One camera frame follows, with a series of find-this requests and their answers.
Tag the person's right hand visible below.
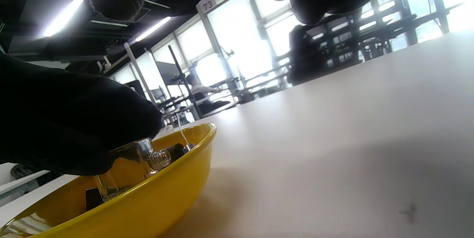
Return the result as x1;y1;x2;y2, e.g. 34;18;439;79
0;0;387;175

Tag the clear glass perfume bottle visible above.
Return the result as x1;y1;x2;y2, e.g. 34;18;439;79
93;137;173;202

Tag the long ceiling light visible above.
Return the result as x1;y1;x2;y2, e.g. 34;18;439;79
43;0;85;38
134;16;173;42

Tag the yellow bowl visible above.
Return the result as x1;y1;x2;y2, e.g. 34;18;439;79
0;123;217;238

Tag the black stand pole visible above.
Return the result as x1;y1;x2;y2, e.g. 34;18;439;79
168;45;202;118

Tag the white sign plate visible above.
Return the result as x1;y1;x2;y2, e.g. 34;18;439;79
196;0;218;14

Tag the black mesh office chair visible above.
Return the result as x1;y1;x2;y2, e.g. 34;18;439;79
287;24;334;86

